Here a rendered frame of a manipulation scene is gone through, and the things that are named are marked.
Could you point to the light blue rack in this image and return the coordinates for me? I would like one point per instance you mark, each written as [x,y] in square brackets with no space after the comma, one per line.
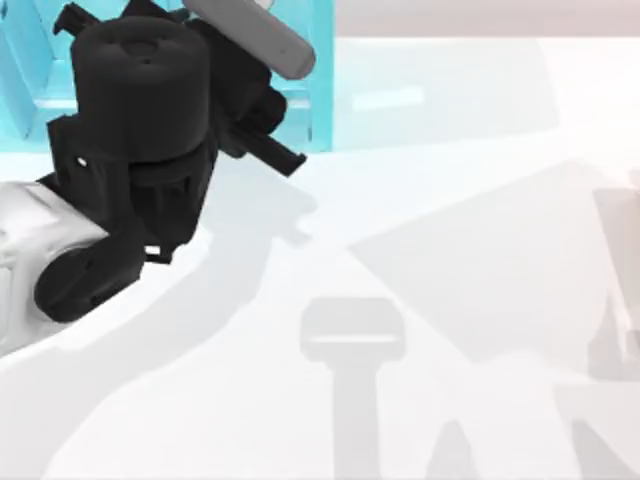
[322,75]

